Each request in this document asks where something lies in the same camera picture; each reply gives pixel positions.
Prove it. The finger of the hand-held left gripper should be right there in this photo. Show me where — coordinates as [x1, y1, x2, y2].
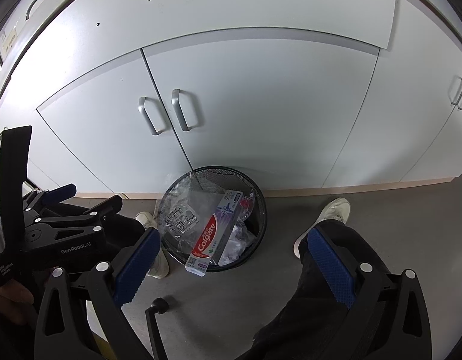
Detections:
[23, 184, 76, 218]
[25, 195, 123, 246]

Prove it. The clear plastic bag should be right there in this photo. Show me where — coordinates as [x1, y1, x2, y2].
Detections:
[155, 172, 226, 256]

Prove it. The silver blister pack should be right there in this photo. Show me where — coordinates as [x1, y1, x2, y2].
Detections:
[164, 204, 202, 239]

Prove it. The person's left hand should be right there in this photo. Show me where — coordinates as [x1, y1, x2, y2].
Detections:
[0, 280, 34, 326]

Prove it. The white sneaker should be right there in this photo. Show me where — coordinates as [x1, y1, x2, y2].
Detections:
[135, 212, 170, 279]
[293, 198, 351, 259]

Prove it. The person's right leg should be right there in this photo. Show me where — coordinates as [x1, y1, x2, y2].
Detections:
[250, 221, 366, 360]

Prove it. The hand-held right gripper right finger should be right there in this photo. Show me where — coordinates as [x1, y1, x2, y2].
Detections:
[308, 228, 432, 360]

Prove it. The black mesh trash bin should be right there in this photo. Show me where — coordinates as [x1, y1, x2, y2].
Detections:
[155, 166, 268, 274]

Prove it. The white plastic bag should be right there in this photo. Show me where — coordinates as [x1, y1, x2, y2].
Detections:
[218, 219, 259, 267]

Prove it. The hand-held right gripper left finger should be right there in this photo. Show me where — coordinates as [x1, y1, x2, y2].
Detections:
[32, 227, 161, 360]

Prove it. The silver toothpaste box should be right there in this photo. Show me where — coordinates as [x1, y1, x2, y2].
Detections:
[186, 189, 244, 275]

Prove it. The red and white wrapper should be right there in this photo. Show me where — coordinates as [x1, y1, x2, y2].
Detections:
[238, 191, 256, 212]

